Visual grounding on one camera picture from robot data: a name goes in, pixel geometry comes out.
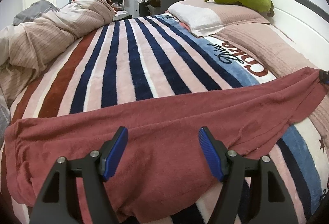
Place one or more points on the pink and white pillow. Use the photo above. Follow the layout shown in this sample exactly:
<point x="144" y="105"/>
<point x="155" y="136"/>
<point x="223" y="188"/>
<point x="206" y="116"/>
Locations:
<point x="205" y="16"/>

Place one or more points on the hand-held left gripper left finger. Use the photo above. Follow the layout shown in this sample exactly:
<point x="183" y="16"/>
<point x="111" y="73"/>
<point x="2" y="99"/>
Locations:
<point x="115" y="152"/>

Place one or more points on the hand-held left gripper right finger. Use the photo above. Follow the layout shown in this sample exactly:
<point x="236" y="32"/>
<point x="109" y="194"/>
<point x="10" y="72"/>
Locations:
<point x="210" y="154"/>

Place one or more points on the striped blanket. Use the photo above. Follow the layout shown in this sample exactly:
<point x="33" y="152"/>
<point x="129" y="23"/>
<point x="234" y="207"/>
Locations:
<point x="133" y="59"/>

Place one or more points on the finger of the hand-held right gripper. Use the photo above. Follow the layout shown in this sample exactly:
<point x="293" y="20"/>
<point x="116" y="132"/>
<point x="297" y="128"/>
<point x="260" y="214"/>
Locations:
<point x="324" y="76"/>

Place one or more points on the red pants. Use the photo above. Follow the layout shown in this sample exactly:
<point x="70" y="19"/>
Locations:
<point x="164" y="116"/>

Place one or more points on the pink ribbed pillow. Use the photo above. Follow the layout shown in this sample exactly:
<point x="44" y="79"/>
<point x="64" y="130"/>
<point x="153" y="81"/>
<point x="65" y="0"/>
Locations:
<point x="257" y="41"/>

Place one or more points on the beige and grey duvet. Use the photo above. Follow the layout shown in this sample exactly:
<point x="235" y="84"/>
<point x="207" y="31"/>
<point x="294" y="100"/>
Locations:
<point x="51" y="31"/>

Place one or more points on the white drawer cabinet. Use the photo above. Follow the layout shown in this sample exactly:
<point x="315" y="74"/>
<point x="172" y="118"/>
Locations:
<point x="132" y="3"/>

